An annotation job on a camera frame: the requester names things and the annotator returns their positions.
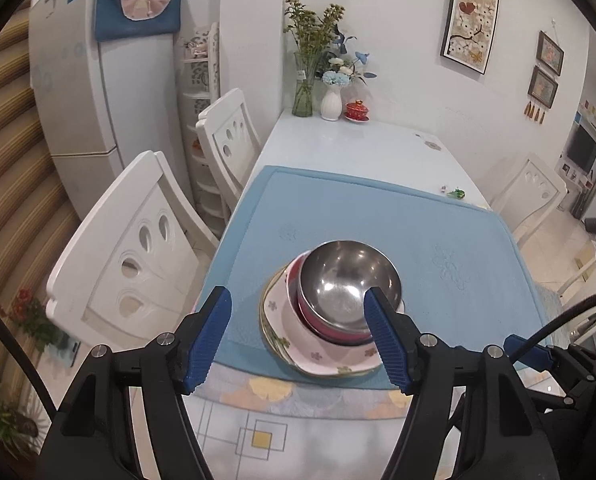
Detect glass vase with flowers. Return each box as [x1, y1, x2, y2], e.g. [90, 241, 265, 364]
[283, 0, 346, 118]

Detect white dining chair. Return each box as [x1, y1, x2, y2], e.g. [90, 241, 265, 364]
[490, 154, 569, 250]
[45, 150, 221, 353]
[545, 247, 596, 311]
[195, 87, 263, 226]

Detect green potted plant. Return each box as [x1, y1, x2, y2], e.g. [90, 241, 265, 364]
[0, 370, 49, 451]

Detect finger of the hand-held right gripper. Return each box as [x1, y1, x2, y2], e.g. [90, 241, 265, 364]
[525, 390, 579, 413]
[503, 334, 596, 401]

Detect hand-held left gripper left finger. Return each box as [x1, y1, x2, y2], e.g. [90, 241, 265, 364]
[37, 285, 234, 480]

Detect blue steel bowl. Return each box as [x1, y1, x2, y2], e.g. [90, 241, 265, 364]
[297, 241, 403, 333]

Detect black television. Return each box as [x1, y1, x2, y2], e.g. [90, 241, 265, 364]
[567, 125, 596, 173]

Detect black cable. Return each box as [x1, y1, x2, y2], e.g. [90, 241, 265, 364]
[0, 291, 61, 423]
[508, 292, 596, 361]

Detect artificial blue flower bouquet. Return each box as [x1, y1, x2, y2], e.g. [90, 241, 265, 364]
[318, 30, 379, 88]

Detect red lidded teacup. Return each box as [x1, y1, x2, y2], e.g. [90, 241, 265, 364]
[343, 99, 371, 123]

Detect white ceramic vase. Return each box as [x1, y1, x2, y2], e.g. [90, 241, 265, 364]
[320, 84, 343, 122]

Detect pink dotted bowl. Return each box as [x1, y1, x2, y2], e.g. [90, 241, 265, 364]
[284, 252, 406, 347]

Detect small framed picture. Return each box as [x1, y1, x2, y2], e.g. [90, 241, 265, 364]
[536, 30, 565, 77]
[527, 66, 559, 108]

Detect white refrigerator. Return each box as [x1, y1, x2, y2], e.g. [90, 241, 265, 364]
[28, 0, 194, 221]

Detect hanging tassel ornaments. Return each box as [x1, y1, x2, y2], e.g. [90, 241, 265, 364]
[523, 100, 546, 125]

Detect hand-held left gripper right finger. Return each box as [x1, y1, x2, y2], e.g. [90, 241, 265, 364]
[362, 286, 559, 480]

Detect red flower potted plant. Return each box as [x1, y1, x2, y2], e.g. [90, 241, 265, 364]
[0, 287, 66, 356]

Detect butterfly wall poster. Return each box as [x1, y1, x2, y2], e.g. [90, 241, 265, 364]
[440, 0, 502, 77]

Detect white corner shelf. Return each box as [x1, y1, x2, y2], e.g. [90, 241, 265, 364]
[178, 22, 229, 223]

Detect light blue quilted mat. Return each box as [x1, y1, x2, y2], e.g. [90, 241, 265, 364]
[194, 165, 551, 392]

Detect blue refrigerator cover cloth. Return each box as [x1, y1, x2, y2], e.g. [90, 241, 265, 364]
[93, 0, 185, 43]

